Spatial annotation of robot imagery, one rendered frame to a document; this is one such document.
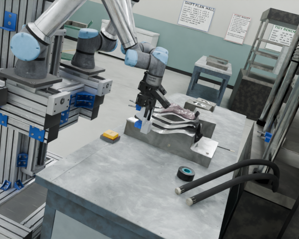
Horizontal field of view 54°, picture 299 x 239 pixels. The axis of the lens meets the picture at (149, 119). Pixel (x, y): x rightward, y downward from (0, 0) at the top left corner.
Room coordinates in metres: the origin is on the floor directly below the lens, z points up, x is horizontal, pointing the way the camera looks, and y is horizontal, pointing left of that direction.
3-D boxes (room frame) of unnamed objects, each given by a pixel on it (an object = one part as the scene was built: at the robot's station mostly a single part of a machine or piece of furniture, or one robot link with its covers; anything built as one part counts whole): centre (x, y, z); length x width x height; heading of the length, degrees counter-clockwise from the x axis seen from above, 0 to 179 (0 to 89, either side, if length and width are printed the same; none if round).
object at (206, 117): (1.93, -0.17, 0.86); 0.50 x 0.26 x 0.11; 91
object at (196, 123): (1.58, -0.14, 0.92); 0.35 x 0.16 x 0.09; 74
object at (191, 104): (2.34, -0.36, 0.84); 0.20 x 0.15 x 0.07; 74
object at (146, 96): (1.38, 0.04, 1.09); 0.09 x 0.08 x 0.12; 74
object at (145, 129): (1.38, 0.05, 0.93); 0.13 x 0.05 x 0.05; 74
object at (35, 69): (1.36, 0.62, 1.09); 0.15 x 0.15 x 0.10
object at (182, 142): (1.57, -0.16, 0.87); 0.50 x 0.26 x 0.14; 74
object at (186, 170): (1.21, -0.23, 0.82); 0.08 x 0.08 x 0.04
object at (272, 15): (6.17, -2.07, 1.03); 1.54 x 0.94 x 2.06; 170
